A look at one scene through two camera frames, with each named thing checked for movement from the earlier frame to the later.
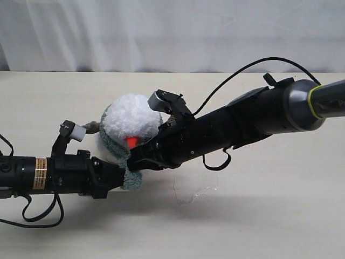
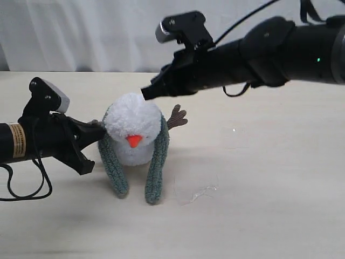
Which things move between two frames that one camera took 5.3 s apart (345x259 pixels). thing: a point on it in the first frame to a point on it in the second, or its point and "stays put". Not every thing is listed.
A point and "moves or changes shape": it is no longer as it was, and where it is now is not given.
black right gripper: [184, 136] to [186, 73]
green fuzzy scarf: [132, 180] to [153, 183]
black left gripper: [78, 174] to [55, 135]
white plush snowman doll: [125, 120] moves or changes shape
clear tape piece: [186, 187] stays put
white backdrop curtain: [172, 35] stays put
